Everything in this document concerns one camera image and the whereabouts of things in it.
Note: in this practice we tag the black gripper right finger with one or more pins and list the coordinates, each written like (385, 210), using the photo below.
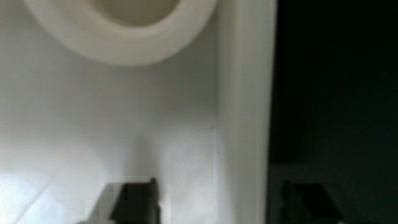
(309, 205)

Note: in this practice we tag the white square table top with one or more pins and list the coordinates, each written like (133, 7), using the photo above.
(135, 81)

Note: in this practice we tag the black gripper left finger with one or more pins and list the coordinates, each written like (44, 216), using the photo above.
(128, 204)

